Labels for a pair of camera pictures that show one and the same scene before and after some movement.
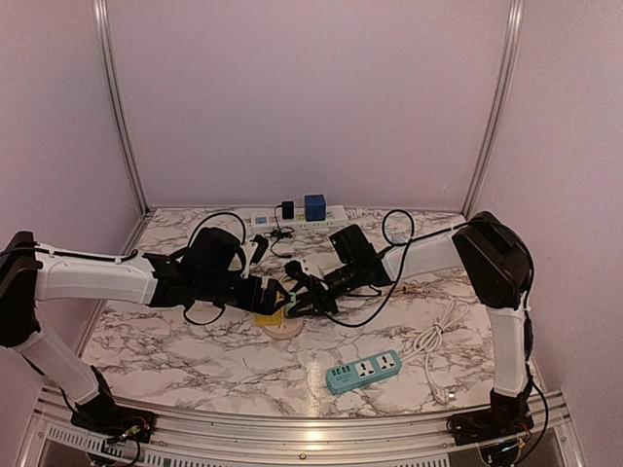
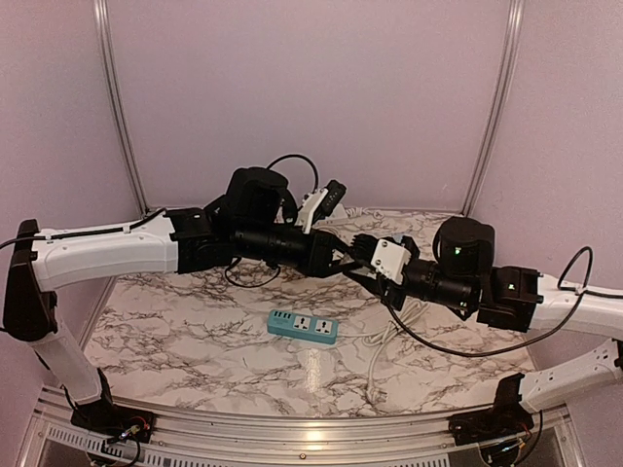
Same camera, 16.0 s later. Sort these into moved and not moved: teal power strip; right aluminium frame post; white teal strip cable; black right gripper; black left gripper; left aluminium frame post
Moved: white teal strip cable; black right gripper; teal power strip; black left gripper
Not moved: right aluminium frame post; left aluminium frame post
